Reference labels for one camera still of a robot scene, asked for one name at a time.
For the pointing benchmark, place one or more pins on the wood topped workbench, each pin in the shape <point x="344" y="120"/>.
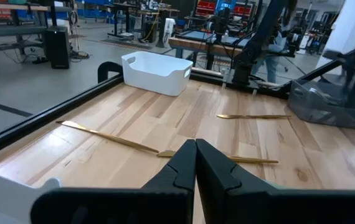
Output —
<point x="193" y="45"/>

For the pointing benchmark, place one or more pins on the grey translucent plastic bin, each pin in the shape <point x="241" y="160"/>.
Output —
<point x="320" y="115"/>

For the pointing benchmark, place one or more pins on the black diagonal frame brace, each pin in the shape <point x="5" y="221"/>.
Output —
<point x="320" y="70"/>

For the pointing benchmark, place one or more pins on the black table frame rail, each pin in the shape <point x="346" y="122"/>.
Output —
<point x="208" y="76"/>
<point x="40" y="119"/>

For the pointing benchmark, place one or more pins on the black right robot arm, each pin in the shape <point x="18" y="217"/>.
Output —
<point x="258" y="40"/>

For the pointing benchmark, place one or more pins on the black floor mat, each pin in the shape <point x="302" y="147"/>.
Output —
<point x="124" y="45"/>

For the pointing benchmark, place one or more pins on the person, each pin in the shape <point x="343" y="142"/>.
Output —
<point x="271" y="62"/>

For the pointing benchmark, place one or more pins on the black tower box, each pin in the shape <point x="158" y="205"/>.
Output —
<point x="57" y="46"/>

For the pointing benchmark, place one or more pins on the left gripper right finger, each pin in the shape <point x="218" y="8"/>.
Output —
<point x="243" y="202"/>

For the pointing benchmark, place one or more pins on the gold cutlery piece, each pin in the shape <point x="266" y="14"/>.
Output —
<point x="252" y="160"/>

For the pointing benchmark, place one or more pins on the gold table knife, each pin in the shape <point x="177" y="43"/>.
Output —
<point x="252" y="116"/>
<point x="109" y="136"/>

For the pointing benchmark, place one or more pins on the grey metal shelf bench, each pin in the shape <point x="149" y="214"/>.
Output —
<point x="9" y="31"/>

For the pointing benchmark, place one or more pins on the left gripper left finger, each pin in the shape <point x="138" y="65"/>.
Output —
<point x="165" y="202"/>

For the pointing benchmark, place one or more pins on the white plastic bin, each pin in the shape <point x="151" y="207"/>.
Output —
<point x="155" y="77"/>
<point x="3" y="199"/>

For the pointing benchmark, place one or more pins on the black desk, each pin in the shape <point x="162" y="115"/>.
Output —
<point x="124" y="5"/>

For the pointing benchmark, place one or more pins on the white box appliance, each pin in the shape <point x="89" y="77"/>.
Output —
<point x="169" y="29"/>

